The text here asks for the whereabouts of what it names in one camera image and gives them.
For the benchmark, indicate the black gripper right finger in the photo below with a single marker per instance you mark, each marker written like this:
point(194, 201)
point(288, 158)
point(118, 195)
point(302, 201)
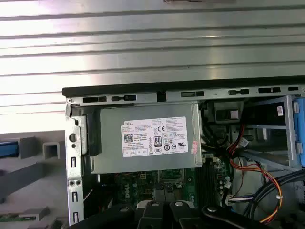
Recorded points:
point(183, 217)

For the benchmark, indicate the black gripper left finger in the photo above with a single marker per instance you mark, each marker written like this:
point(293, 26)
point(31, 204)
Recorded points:
point(147, 217)

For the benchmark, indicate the green motherboard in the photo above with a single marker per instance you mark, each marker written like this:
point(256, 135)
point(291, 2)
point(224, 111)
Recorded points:
point(124, 188)

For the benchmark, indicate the black RAM slot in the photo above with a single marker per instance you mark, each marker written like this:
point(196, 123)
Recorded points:
point(210, 183)
point(201, 183)

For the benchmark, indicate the metal socket cover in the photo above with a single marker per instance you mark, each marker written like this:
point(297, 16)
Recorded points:
point(159, 176)

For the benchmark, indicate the grey power supply unit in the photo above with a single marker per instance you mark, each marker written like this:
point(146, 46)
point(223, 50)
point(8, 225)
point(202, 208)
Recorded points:
point(112, 157)

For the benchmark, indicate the grey parts rack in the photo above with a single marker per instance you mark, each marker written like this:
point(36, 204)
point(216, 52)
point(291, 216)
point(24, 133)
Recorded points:
point(33, 171)

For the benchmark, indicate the black PC case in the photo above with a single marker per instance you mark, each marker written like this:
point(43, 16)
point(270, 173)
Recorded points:
point(143, 88)

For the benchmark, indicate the metal drive cage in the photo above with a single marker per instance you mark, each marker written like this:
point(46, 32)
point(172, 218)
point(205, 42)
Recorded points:
point(288, 133)

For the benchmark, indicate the green RAM stick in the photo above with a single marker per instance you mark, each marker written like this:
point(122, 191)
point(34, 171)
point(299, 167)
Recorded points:
point(12, 217)

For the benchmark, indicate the blue drive cage latch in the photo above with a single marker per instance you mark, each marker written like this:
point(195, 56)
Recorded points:
point(299, 133)

